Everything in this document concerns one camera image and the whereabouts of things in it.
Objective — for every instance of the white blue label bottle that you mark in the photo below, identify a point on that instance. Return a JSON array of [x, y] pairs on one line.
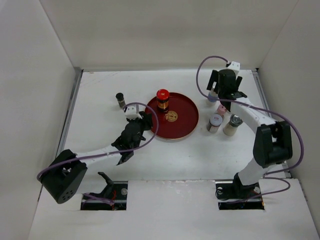
[[212, 97]]

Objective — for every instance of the red cap sauce jar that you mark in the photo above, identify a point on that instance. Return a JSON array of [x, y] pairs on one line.
[[162, 97]]

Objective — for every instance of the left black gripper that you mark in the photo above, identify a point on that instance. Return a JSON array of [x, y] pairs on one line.
[[146, 120]]

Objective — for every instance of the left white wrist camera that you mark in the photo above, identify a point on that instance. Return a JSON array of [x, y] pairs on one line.
[[132, 112]]

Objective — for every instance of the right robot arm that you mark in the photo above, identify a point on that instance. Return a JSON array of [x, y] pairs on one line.
[[273, 139]]

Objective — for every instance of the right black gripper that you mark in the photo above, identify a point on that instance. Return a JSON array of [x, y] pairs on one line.
[[215, 78]]

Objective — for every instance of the black cap pepper bottle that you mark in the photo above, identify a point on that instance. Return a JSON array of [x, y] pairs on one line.
[[120, 99]]

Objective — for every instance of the red round tray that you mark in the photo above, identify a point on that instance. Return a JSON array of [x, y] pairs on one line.
[[179, 121]]

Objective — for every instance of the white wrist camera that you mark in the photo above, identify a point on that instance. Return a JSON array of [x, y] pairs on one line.
[[132, 112], [234, 66]]

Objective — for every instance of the red label lid jar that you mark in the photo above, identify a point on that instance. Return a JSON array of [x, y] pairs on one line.
[[214, 123]]

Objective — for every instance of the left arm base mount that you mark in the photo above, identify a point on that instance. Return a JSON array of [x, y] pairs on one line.
[[112, 198]]

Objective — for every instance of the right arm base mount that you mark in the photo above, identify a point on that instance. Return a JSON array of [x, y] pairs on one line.
[[232, 195]]

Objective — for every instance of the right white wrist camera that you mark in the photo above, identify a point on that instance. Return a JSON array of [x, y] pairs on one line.
[[234, 66]]

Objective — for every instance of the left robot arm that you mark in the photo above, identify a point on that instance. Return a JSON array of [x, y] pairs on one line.
[[65, 174]]

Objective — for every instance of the pink cap bottle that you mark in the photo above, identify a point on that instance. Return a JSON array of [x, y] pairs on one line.
[[221, 111]]

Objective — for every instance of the clear cap spice bottle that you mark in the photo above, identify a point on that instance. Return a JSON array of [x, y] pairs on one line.
[[232, 126]]

